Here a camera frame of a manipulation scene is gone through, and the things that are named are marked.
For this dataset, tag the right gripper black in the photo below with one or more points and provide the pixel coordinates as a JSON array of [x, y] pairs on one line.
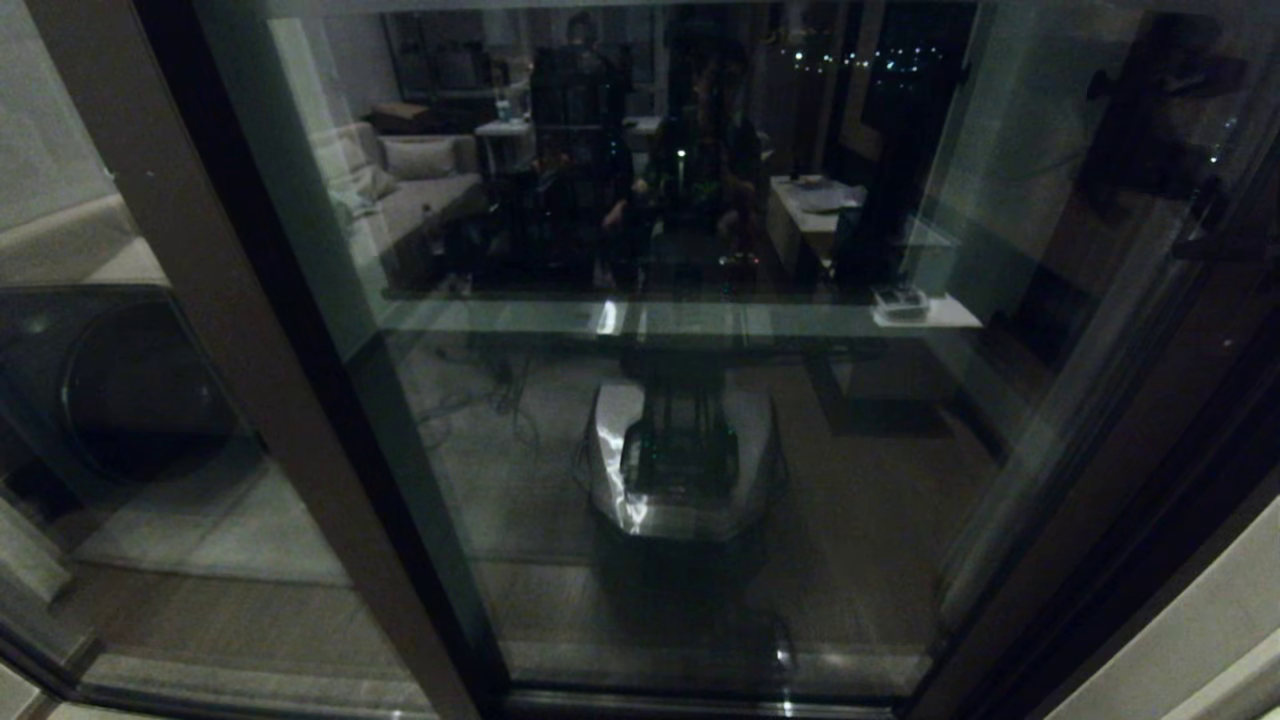
[[1235, 248]]

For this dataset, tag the brown framed sliding glass door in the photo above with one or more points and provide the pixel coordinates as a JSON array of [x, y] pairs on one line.
[[850, 480]]

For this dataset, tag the long stone balcony sill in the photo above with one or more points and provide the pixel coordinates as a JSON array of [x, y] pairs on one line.
[[560, 295]]

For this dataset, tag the brown framed fixed glass door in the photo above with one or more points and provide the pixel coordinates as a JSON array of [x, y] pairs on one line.
[[230, 300]]

